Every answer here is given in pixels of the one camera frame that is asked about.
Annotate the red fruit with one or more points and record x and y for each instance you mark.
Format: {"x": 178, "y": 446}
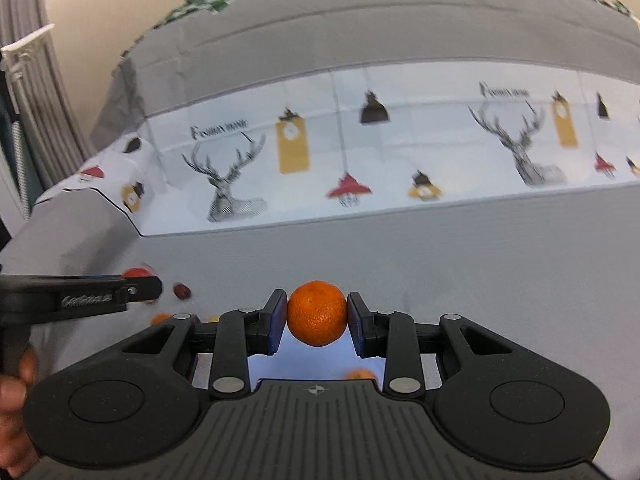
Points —
{"x": 137, "y": 274}

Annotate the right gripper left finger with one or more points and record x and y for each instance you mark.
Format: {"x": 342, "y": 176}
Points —
{"x": 166, "y": 352}

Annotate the grey deer-print sofa cover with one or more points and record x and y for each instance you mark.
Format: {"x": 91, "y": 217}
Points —
{"x": 477, "y": 156}

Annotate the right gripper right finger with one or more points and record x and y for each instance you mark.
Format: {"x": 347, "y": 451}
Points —
{"x": 401, "y": 341}

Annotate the grey curtain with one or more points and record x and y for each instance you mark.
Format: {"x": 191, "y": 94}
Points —
{"x": 54, "y": 146}

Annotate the light blue plate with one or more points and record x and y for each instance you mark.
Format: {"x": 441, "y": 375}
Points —
{"x": 295, "y": 360}

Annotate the orange mandarin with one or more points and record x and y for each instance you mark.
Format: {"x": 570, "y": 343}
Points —
{"x": 317, "y": 313}

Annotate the orange kumquat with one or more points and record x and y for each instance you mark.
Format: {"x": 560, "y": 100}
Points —
{"x": 361, "y": 374}

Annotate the white plastic rack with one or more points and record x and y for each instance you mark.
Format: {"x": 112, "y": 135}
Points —
{"x": 15, "y": 58}

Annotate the left hand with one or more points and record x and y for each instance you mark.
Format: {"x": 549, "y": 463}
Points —
{"x": 18, "y": 454}

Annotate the dark red jujube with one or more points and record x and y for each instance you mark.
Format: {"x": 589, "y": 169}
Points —
{"x": 181, "y": 291}

